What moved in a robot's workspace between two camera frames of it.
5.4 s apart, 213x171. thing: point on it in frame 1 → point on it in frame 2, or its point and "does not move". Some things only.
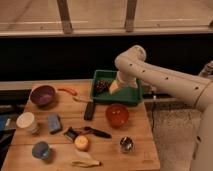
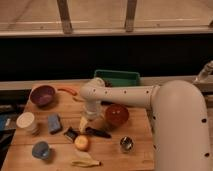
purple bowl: x=43 y=95 does not move
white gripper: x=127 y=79 → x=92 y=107
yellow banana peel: x=84 y=159 does not move
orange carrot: x=69 y=91 does not move
